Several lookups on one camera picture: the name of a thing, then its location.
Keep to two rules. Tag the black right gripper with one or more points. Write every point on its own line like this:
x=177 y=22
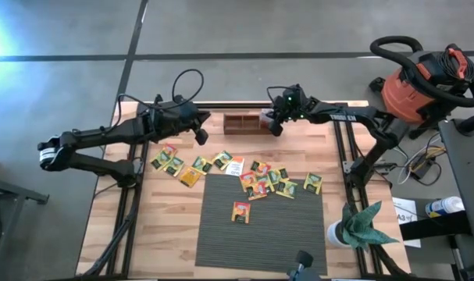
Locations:
x=301 y=112

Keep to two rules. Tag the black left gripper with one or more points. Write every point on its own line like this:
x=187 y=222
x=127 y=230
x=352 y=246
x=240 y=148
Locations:
x=180 y=119

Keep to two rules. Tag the white Tazo tea packet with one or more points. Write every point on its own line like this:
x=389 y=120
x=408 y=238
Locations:
x=264 y=118
x=235 y=168

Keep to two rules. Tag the red tea packet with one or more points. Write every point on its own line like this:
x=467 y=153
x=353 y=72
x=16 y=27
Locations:
x=170 y=149
x=241 y=212
x=260 y=168
x=257 y=192
x=246 y=180

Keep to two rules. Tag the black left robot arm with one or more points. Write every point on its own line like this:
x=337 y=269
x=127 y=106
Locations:
x=104 y=132

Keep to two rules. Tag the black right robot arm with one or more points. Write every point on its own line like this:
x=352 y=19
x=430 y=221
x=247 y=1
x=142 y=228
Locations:
x=350 y=116

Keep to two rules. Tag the yellow tea packet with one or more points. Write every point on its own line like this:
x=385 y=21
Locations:
x=189 y=177

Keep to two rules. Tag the wooden compartment box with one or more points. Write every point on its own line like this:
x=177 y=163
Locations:
x=244 y=124

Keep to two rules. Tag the grey woven placemat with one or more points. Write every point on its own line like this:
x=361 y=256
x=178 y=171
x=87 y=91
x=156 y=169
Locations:
x=279 y=234

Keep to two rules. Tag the white plant pot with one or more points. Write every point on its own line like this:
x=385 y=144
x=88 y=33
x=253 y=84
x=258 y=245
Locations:
x=334 y=236

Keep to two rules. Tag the orange shop vacuum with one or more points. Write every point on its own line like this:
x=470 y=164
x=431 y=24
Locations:
x=394 y=38
x=408 y=93

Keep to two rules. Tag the green artificial plant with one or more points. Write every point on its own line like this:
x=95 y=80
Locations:
x=361 y=230

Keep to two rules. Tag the black power adapter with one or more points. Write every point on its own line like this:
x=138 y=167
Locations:
x=422 y=168

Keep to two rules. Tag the white paper sheet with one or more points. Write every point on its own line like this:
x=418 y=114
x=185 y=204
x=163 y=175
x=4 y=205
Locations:
x=406 y=212

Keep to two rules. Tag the white and blue spray can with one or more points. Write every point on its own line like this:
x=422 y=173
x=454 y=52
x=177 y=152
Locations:
x=443 y=207

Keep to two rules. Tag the black shelf beam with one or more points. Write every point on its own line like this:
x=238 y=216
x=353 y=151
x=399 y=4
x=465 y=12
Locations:
x=432 y=228

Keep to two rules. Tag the dark grey desk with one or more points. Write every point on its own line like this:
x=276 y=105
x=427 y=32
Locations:
x=465 y=164

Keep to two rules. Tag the black metal stand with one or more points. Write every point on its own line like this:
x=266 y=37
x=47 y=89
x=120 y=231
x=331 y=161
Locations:
x=10 y=193

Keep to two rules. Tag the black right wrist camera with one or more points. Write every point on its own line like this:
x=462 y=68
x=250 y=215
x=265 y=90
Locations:
x=292 y=97

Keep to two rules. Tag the black frame rails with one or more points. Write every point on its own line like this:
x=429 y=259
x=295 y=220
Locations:
x=340 y=148
x=132 y=210

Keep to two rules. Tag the grey metal base bracket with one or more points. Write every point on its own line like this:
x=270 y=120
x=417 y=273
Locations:
x=349 y=167

